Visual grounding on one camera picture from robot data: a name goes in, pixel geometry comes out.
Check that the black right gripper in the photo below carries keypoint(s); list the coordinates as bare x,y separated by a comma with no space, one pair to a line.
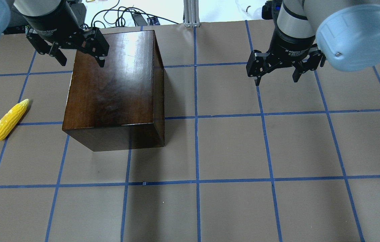
289,45

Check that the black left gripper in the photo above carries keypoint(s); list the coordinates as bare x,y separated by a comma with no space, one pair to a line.
49,22

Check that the dark wooden drawer box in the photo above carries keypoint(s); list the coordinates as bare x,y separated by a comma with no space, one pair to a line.
119,106

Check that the yellow corn cob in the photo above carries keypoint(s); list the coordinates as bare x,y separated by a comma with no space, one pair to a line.
12,118

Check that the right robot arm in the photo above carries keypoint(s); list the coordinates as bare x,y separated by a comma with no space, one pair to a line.
346,33

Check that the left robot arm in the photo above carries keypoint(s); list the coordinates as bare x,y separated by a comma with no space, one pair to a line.
17,12

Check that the white light bulb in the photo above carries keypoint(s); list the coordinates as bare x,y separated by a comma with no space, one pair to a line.
254,12

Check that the black power adapter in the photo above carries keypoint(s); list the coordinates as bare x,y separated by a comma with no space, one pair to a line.
139,19

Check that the aluminium frame post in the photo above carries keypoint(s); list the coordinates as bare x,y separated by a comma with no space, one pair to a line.
191,13

